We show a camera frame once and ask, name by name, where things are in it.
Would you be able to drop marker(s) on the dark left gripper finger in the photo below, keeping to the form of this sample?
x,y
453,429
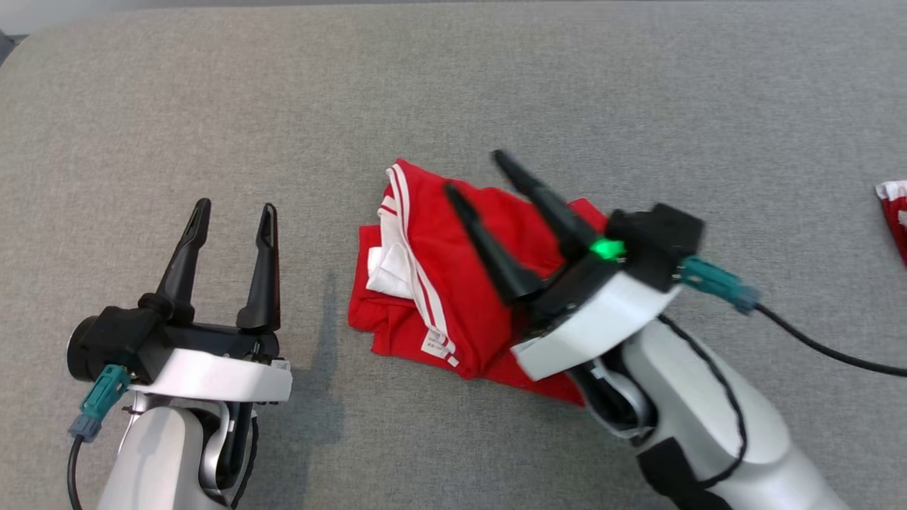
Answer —
x,y
266,283
181,276

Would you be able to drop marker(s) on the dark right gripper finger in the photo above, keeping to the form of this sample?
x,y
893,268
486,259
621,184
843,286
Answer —
x,y
560,219
496,262

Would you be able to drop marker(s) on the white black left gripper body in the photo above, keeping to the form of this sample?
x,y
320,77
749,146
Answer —
x,y
212,375

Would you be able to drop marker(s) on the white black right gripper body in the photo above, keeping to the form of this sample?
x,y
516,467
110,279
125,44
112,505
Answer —
x,y
595,319

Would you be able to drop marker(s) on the red Bulls basketball jersey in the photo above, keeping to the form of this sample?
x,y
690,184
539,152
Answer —
x,y
453,312

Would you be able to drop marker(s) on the red shorts white waistband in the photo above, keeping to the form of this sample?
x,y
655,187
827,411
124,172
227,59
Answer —
x,y
896,212

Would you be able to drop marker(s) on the dark grey unclear object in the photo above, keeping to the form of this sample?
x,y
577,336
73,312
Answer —
x,y
6,46

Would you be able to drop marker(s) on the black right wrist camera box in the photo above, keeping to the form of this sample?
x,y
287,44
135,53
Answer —
x,y
659,237

